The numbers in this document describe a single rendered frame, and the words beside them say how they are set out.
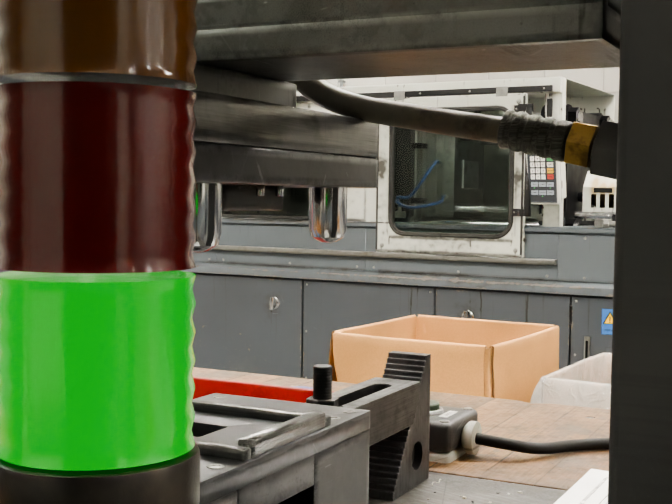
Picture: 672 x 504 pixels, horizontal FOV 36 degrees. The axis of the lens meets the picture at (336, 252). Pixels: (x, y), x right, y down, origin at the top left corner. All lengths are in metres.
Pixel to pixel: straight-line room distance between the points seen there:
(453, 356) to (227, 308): 3.35
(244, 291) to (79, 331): 5.74
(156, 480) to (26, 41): 0.08
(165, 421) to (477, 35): 0.24
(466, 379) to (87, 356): 2.58
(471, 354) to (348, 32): 2.36
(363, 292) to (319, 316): 0.31
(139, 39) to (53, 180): 0.03
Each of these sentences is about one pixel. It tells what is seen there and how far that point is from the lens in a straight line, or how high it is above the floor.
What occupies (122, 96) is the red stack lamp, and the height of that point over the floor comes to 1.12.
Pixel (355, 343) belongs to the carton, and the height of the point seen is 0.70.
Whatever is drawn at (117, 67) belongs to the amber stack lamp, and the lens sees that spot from 0.19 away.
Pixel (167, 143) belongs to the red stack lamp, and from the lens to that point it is 0.19.
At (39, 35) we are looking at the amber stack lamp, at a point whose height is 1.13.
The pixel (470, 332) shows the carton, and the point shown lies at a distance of 3.33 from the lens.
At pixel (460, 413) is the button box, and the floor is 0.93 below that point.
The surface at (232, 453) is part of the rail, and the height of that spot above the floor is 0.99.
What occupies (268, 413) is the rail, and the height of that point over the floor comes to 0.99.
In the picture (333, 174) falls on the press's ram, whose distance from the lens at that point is 0.52.
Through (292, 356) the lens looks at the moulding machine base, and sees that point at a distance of 5.79.
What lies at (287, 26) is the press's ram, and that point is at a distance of 0.43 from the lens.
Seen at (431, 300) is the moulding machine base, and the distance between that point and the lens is 5.35.
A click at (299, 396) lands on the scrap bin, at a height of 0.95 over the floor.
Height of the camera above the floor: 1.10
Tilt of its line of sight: 3 degrees down
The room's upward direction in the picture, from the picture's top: 1 degrees clockwise
